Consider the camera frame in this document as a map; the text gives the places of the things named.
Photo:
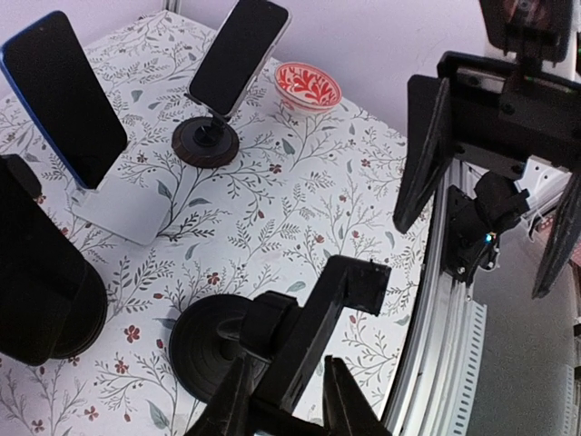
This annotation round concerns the front aluminium rail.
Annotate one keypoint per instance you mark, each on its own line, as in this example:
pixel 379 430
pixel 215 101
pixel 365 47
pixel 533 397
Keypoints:
pixel 434 389

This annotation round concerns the black round-base stand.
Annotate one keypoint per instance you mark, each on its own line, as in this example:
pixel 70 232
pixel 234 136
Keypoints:
pixel 287 339
pixel 86 320
pixel 205 142

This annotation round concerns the phone with blue case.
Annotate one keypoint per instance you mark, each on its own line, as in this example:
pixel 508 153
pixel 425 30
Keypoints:
pixel 49 72

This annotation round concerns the black phone front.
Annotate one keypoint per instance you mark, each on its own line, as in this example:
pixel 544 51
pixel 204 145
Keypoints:
pixel 41 271

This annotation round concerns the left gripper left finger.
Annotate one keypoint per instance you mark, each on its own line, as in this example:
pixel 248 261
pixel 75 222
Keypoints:
pixel 227 413

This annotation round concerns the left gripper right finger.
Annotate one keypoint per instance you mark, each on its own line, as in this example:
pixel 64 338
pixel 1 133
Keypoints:
pixel 345 408

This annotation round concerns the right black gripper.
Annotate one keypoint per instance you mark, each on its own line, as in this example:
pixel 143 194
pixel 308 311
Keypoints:
pixel 499 118

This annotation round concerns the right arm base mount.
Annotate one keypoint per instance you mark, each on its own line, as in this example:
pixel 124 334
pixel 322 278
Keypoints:
pixel 474 225

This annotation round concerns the right aluminium frame post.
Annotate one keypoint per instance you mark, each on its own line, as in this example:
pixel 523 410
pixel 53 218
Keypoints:
pixel 174 6

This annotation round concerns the orange patterned white bowl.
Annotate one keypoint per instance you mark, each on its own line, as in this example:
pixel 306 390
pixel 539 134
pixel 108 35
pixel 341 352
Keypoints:
pixel 305 89

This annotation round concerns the white folding phone stand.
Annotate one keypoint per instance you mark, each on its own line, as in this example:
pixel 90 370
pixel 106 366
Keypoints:
pixel 125 209

